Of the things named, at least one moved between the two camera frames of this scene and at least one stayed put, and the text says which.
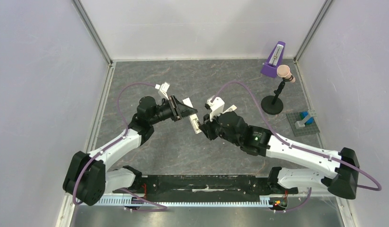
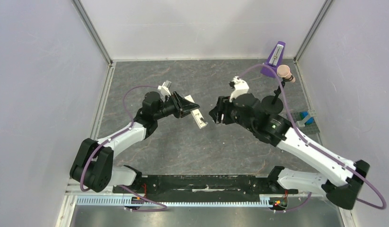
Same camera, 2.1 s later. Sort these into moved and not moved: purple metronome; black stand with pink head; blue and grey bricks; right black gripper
Moved: right black gripper
Not moved: blue and grey bricks; purple metronome; black stand with pink head
